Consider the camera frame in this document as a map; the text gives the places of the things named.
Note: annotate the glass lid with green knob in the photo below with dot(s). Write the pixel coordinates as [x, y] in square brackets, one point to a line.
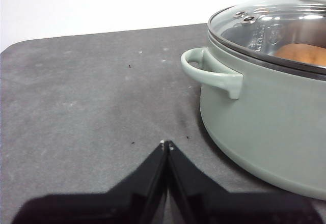
[280, 15]

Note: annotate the pale green electric cooking pot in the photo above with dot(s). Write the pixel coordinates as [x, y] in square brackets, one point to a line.
[267, 132]

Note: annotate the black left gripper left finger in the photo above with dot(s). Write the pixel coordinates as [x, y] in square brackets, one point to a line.
[114, 206]

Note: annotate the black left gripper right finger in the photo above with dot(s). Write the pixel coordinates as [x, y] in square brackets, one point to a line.
[219, 206]

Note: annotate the brown potato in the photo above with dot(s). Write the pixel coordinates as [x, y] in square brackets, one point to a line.
[303, 54]

